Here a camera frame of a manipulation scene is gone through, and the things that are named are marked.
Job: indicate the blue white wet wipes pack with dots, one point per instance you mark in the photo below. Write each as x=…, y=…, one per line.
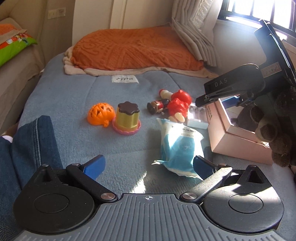
x=178, y=143

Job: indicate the orange pumpkin toy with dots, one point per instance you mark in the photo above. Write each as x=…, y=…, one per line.
x=99, y=113

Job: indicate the pink cardboard box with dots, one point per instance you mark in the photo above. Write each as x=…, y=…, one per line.
x=222, y=139

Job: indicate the white wall socket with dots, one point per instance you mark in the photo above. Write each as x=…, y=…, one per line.
x=56, y=13

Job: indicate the small white bottle toy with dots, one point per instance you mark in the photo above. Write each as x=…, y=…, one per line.
x=166, y=93

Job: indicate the black plush toy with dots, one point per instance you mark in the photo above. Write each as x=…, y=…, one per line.
x=244, y=115

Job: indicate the beige sofa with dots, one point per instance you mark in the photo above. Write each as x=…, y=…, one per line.
x=18, y=81

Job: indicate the barred window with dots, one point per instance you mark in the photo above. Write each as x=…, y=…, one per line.
x=242, y=9

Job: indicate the gold pudding cup toy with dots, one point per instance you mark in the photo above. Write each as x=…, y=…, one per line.
x=127, y=118

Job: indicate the red figure toy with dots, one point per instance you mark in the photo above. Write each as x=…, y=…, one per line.
x=179, y=102

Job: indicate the person's left leg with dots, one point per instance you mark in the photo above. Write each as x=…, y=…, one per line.
x=27, y=148

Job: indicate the green orange printed pillow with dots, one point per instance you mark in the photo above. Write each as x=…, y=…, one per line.
x=16, y=44

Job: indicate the white blister pack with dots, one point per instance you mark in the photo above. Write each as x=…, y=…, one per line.
x=196, y=123

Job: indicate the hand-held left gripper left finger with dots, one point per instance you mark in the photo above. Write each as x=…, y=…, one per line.
x=95, y=166

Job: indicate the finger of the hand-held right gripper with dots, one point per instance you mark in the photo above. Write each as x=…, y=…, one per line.
x=231, y=101
x=208, y=99

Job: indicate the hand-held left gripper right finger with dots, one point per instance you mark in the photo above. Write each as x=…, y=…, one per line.
x=204, y=166

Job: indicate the beige curtain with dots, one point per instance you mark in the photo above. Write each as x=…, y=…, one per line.
x=196, y=34

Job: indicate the white fabric label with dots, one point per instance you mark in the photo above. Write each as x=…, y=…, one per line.
x=124, y=79

